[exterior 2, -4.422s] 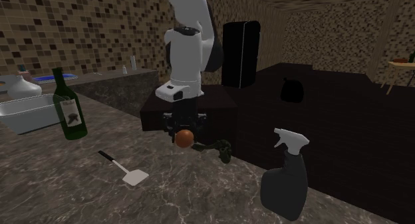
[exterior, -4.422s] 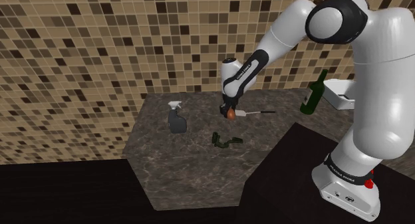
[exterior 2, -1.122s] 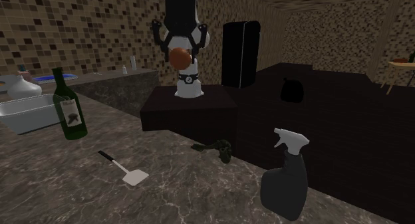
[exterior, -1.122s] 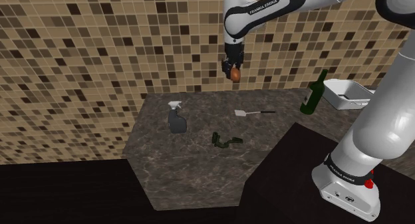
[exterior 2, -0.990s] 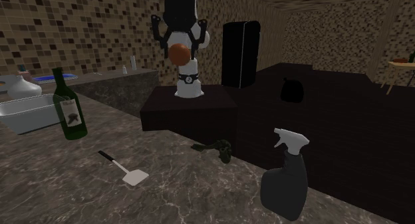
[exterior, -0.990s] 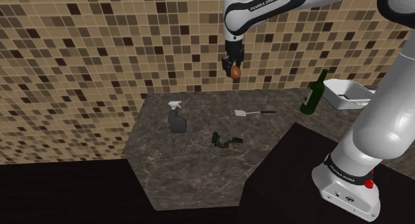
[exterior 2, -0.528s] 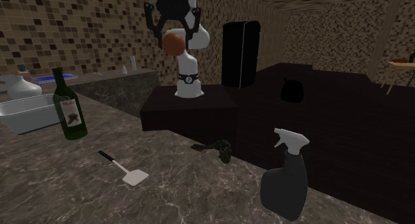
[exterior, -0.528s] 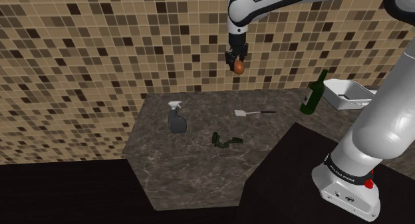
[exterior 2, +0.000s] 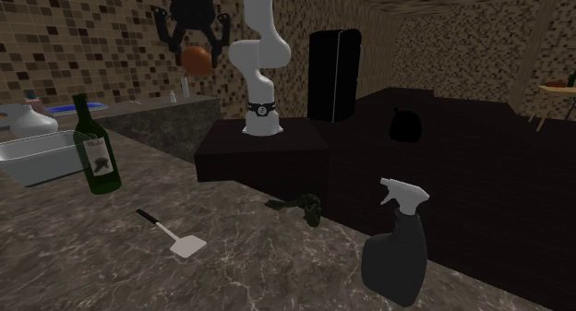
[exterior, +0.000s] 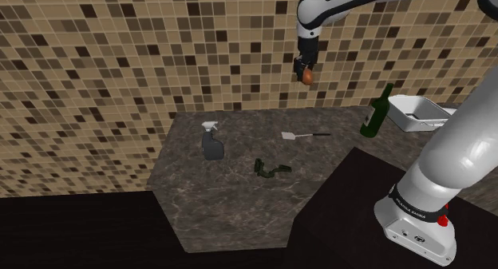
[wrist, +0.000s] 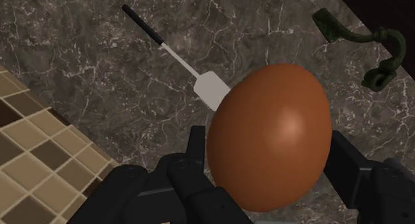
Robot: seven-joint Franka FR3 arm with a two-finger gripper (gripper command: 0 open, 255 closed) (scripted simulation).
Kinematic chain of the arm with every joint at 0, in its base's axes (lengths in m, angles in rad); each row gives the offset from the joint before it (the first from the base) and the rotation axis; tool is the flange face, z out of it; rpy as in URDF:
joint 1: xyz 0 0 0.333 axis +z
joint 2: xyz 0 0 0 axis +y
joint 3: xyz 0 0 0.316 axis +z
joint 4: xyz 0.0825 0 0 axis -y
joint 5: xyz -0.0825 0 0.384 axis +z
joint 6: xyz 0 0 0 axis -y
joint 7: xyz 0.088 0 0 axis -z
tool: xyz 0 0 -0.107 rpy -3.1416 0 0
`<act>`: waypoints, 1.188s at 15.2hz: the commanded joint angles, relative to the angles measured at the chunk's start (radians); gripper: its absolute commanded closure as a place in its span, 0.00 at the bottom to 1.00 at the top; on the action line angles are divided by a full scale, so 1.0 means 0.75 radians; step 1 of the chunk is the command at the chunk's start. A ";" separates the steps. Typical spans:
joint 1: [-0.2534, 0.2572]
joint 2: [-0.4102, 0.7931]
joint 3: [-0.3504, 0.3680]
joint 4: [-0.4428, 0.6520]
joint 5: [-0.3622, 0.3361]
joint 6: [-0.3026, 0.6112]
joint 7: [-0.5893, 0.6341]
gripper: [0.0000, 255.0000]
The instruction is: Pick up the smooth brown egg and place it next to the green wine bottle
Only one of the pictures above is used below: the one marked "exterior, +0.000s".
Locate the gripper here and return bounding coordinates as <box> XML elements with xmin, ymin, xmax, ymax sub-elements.
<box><xmin>293</xmin><ymin>37</ymin><xmax>319</xmax><ymax>83</ymax></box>

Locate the dark green glass bottle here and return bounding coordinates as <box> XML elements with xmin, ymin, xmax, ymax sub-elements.
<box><xmin>359</xmin><ymin>82</ymin><xmax>395</xmax><ymax>139</ymax></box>

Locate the dark green bent tool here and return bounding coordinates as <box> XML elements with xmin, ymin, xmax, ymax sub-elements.
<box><xmin>254</xmin><ymin>157</ymin><xmax>293</xmax><ymax>179</ymax></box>

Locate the grey spray bottle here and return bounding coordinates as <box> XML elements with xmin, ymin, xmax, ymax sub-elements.
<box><xmin>200</xmin><ymin>121</ymin><xmax>225</xmax><ymax>161</ymax></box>

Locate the white rectangular tray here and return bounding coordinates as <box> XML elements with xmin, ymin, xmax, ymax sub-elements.
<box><xmin>387</xmin><ymin>94</ymin><xmax>458</xmax><ymax>133</ymax></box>

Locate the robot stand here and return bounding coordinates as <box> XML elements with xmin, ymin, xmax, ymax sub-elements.
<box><xmin>280</xmin><ymin>146</ymin><xmax>498</xmax><ymax>269</ymax></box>

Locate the white spatula with black handle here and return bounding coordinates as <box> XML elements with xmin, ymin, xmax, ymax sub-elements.
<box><xmin>281</xmin><ymin>131</ymin><xmax>332</xmax><ymax>141</ymax></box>

